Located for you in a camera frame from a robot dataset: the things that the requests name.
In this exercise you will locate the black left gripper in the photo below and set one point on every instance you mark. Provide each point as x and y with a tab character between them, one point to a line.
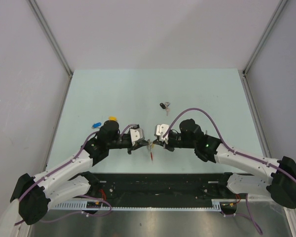
137	145

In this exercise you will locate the right aluminium frame post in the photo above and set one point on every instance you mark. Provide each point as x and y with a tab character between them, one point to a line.
265	35

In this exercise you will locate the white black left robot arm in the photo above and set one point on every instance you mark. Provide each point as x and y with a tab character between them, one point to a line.
34	196

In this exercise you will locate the aluminium frame post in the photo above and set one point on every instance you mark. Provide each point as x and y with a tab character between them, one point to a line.
38	14
265	35

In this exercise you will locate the blue tagged key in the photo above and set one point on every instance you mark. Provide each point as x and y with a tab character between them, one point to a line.
96	125

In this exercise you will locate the left aluminium frame post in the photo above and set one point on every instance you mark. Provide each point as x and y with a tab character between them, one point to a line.
38	14

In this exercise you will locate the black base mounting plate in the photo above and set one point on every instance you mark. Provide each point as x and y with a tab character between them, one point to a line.
180	190

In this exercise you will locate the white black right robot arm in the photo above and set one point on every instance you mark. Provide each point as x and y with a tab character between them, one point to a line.
270	177

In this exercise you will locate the black and blue tagged keys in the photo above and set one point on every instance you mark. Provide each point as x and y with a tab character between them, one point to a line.
165	106

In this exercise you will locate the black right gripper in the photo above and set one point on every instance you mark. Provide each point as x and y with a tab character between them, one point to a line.
167	146

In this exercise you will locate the slotted cable duct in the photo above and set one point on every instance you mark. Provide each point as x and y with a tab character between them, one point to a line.
92	205

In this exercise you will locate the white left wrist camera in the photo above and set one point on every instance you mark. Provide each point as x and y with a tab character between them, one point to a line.
136	134

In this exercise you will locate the red handled metal key organiser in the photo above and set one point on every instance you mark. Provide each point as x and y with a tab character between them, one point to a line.
150	147

